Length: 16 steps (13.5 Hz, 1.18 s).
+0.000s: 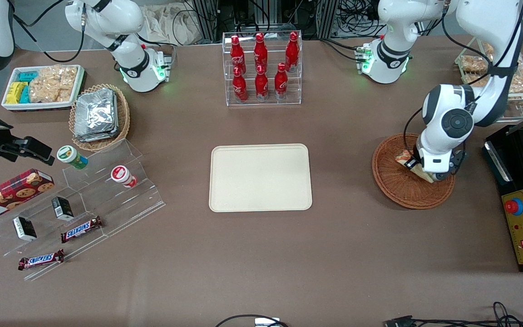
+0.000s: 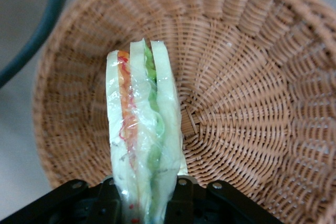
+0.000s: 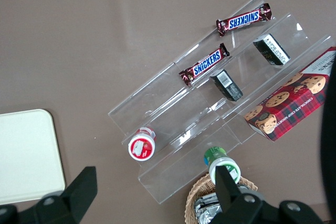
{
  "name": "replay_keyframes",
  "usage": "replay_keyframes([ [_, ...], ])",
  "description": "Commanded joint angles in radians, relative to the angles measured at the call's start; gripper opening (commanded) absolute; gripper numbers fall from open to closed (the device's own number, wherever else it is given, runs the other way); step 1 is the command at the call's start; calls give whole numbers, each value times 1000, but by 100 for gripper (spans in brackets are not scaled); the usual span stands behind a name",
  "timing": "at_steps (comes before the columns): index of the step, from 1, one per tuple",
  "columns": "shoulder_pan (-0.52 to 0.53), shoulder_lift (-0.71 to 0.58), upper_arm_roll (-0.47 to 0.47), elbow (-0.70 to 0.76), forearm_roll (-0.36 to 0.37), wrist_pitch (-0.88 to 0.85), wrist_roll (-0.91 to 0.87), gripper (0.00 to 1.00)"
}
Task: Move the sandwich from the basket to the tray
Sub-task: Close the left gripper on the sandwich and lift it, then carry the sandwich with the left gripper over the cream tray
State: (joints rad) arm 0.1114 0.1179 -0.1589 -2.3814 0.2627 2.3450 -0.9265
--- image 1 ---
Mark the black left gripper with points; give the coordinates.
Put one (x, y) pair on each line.
(458, 158)

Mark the triangle sandwich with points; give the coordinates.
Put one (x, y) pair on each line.
(423, 174)

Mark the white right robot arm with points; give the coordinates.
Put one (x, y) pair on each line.
(130, 18)

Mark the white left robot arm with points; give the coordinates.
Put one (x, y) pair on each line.
(447, 122)

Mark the round brown wicker basket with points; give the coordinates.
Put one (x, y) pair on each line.
(393, 186)

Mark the white rectangular snack tray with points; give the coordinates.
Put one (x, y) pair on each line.
(80, 91)

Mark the oval tan wicker basket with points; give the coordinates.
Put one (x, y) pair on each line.
(123, 113)

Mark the beige plastic tray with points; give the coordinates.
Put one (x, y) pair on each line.
(260, 178)

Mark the red tartan cookie box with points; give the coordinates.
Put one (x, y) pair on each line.
(7, 195)

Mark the green lidded snack cup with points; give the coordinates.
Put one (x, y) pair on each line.
(71, 156)

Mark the teal snack pack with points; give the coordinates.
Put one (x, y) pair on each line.
(28, 76)
(25, 95)

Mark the yellow snack pack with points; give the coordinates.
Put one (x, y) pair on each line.
(15, 93)

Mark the small black box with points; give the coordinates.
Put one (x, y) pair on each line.
(63, 209)
(25, 229)

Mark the clear bag of rice crackers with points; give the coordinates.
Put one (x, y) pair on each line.
(52, 84)

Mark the silver foil packet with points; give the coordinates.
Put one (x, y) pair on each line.
(96, 137)
(94, 111)

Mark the black control box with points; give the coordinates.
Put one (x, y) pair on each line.
(502, 172)

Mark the brown Snickers bar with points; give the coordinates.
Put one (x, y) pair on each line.
(41, 260)
(81, 229)

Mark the red lidded snack cup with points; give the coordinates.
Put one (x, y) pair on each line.
(123, 176)

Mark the red emergency stop button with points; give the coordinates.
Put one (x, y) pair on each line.
(514, 206)

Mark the clear acrylic stepped display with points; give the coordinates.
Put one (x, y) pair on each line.
(120, 209)

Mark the red cola bottle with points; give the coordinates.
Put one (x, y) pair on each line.
(237, 54)
(292, 51)
(262, 84)
(281, 81)
(240, 86)
(260, 52)

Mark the clear acrylic bottle rack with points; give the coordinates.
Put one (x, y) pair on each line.
(266, 103)

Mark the beige crumpled cloth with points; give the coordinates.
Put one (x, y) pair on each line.
(166, 25)

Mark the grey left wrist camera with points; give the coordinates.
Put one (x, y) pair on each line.
(441, 176)

